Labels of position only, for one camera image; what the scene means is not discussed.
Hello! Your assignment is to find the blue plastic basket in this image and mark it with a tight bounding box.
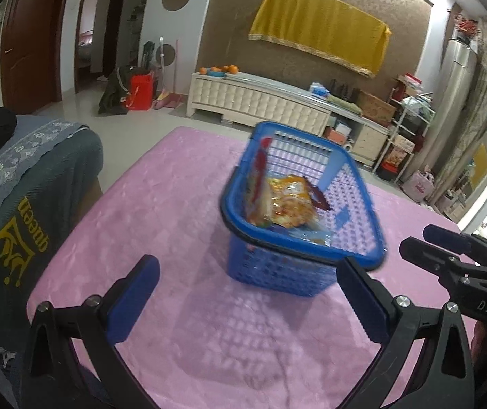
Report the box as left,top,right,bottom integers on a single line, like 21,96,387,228
219,121,388,298

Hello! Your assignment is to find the light blue snack packet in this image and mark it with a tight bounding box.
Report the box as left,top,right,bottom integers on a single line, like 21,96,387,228
284,226,333,248

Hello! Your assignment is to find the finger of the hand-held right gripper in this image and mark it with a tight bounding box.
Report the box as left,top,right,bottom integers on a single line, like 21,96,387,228
422,224,487,271
399,236,487,294

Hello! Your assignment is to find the dark wooden door frame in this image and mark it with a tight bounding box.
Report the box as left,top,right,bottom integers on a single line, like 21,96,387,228
60,0,129,94

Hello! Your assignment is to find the yellow orange snack packet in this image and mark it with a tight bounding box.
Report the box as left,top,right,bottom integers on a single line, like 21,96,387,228
265,175,318,228

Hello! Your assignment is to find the white television cabinet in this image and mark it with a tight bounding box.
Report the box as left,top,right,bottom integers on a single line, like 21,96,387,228
185,70,391,169

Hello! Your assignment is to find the black bag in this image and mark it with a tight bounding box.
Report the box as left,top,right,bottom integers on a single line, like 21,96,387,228
98,66,132,116

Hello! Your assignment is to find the white long-handled mop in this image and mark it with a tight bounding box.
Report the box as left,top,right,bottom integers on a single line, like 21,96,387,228
156,36,176,94

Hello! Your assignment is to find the white shelf rack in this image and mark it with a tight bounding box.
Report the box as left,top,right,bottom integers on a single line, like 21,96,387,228
373,94,436,186

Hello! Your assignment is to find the standing air conditioner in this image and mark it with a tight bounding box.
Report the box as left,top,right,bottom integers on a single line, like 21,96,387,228
433,38,480,188

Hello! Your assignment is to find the black router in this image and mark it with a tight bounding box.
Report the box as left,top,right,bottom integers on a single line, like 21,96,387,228
331,79,359,101

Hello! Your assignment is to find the pink broom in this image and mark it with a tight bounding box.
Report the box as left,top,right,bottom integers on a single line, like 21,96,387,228
153,39,182,110

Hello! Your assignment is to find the cardboard box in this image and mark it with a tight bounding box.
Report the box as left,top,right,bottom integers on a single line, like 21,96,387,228
356,89,397,127

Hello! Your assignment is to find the red silver-edged snack packet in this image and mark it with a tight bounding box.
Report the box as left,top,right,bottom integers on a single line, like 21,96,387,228
243,136,275,224

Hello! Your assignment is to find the yellow cloth cover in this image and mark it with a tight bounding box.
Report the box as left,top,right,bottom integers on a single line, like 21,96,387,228
248,0,392,79

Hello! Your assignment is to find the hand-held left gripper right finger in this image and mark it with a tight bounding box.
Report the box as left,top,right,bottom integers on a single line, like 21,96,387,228
336,256,476,409

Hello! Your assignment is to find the pink tablecloth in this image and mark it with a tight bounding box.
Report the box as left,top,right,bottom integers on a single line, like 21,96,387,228
26,127,478,409

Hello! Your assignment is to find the brown wooden door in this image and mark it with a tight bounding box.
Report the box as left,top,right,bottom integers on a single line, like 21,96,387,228
0,0,76,116

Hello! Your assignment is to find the red bag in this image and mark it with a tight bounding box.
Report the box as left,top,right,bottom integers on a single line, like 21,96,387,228
125,74,156,111

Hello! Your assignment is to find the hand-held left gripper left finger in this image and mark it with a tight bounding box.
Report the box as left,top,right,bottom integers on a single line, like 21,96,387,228
21,254,161,409

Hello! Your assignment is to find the red flower vase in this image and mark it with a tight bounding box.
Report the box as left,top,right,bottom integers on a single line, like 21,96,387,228
454,14,483,45

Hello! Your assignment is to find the pink tote bag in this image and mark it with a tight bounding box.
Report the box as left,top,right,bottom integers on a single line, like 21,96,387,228
402,169,436,203

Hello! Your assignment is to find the green folded cloth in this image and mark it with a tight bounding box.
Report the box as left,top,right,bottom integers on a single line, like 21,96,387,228
326,95,363,116

